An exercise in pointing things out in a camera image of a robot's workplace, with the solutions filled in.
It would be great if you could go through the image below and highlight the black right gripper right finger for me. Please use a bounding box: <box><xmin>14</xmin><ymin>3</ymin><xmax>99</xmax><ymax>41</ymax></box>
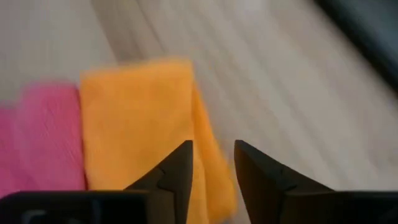
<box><xmin>234</xmin><ymin>139</ymin><xmax>335</xmax><ymax>224</ymax></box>

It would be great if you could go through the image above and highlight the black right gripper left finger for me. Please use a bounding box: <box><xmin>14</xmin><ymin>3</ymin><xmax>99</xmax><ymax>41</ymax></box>
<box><xmin>124</xmin><ymin>139</ymin><xmax>194</xmax><ymax>224</ymax></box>

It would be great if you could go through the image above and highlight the large orange microfiber towel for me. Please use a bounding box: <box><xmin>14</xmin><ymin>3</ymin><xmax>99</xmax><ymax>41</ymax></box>
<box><xmin>79</xmin><ymin>58</ymin><xmax>239</xmax><ymax>224</ymax></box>

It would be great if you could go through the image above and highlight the long pink microfiber towel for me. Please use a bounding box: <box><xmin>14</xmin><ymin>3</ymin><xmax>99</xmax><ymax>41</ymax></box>
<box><xmin>0</xmin><ymin>81</ymin><xmax>88</xmax><ymax>199</ymax></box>

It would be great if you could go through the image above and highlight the black metal table frame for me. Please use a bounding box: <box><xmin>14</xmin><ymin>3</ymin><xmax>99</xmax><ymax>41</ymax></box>
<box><xmin>313</xmin><ymin>0</ymin><xmax>398</xmax><ymax>96</ymax></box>

